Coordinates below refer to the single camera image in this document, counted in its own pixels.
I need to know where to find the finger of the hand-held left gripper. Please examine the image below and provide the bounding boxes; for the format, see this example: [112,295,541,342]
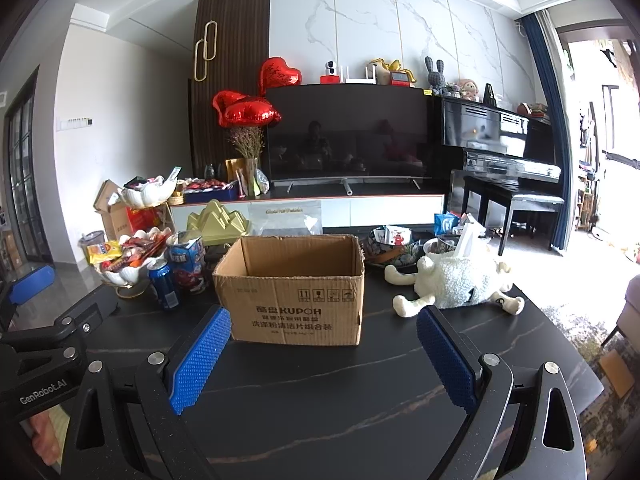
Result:
[0,292,120,361]
[0,266,56,331]

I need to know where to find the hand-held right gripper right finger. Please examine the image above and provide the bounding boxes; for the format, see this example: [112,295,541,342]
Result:
[416,306,586,480]

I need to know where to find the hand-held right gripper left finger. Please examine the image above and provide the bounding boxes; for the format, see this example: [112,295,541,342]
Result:
[60,305,232,480]

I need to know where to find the brown cardboard box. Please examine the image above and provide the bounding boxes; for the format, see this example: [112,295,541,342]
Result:
[212,234,366,347]

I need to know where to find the blue tray of snacks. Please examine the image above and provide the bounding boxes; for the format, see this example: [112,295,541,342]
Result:
[182,178,238,205]

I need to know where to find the yellow snack packet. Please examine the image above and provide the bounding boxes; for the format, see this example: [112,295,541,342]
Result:
[87,241,122,265]

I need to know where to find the grey trash can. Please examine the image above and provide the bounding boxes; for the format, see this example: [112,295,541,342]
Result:
[80,231,106,266]

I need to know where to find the white plush sheep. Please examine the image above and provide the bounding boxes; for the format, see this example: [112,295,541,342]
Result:
[384,245,525,318]

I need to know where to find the blue soda can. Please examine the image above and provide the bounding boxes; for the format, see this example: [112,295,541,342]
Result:
[148,260,181,310]

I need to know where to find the blue snack canister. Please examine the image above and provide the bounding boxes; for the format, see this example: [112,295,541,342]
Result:
[166,232,208,295]

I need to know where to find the open cardboard box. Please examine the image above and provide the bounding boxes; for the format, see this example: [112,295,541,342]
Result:
[95,180,133,241]

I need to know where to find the red gift bag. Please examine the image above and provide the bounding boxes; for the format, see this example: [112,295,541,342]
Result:
[127,207,163,233]

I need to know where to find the small patterned ceramic bowl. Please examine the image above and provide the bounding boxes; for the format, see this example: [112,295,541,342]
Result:
[424,237,461,257]

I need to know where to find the dark glass door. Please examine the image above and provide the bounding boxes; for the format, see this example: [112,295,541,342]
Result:
[2,65,56,267]

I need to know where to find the white shell tiered snack stand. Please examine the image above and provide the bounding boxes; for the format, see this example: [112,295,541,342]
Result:
[87,175,179,301]

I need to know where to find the gold pyramid-shaped box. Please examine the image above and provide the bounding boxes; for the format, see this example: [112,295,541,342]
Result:
[186,199,252,247]

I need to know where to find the white tv cabinet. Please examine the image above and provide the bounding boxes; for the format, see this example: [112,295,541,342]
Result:
[170,191,448,234]

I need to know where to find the clear zip bag of pistachios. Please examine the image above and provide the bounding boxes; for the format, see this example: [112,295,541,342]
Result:
[248,200,324,237]

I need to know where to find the wooden stool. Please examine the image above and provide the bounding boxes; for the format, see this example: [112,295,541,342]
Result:
[597,350,636,401]

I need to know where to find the black piano bench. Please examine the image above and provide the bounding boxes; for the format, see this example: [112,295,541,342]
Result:
[462,175,566,257]

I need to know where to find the glass vase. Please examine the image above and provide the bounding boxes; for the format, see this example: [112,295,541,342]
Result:
[243,157,261,197]

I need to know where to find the dried flower bouquet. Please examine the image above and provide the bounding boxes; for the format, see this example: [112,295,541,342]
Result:
[229,126,265,161]

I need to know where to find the black upright piano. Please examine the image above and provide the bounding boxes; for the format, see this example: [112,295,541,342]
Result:
[440,96,566,251]

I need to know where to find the black television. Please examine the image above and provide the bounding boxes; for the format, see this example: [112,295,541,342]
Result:
[265,84,435,184]

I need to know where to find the blue curtain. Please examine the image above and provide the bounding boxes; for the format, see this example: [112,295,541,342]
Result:
[515,10,572,252]

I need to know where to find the grey plush rabbit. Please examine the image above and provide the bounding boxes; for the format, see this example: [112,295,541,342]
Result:
[425,56,447,95]

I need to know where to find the white router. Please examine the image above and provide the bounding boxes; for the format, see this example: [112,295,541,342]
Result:
[342,65,378,85]

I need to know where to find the red heart balloon with writing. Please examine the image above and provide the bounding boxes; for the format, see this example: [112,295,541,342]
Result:
[258,57,302,97]

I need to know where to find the gold loop wall ornament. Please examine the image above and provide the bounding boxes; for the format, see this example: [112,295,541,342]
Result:
[193,21,219,82]

